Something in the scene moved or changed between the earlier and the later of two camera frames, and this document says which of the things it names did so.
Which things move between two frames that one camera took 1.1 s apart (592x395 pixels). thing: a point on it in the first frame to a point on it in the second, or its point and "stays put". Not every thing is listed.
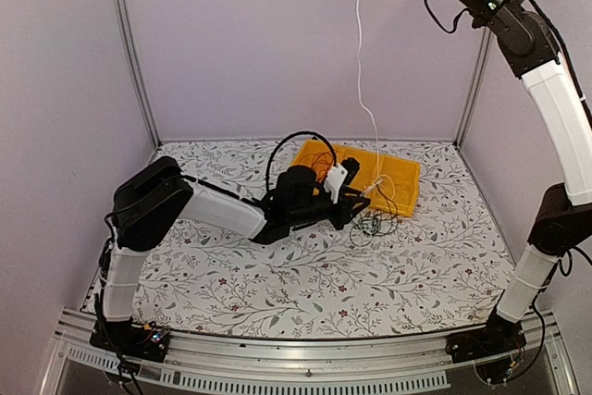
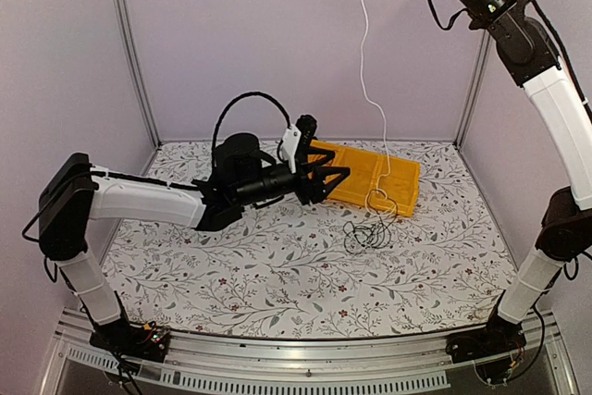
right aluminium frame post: (481, 54) stays put
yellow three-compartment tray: (369, 179) stays put
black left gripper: (344, 214) to (314, 190)
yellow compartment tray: (396, 187) stays put
